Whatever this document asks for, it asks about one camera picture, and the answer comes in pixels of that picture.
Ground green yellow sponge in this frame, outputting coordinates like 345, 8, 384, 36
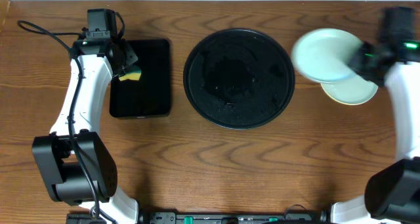
118, 66, 142, 81

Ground light green plate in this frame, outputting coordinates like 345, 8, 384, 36
321, 76, 378, 105
291, 28, 362, 83

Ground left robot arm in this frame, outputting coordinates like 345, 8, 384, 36
31, 9, 144, 223

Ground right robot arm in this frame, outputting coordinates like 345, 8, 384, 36
329, 37, 419, 223

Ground black rectangular tray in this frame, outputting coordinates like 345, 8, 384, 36
110, 39, 171, 118

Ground round black tray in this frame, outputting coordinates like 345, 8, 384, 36
183, 29, 295, 129

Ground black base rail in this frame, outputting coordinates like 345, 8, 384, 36
65, 211, 329, 224

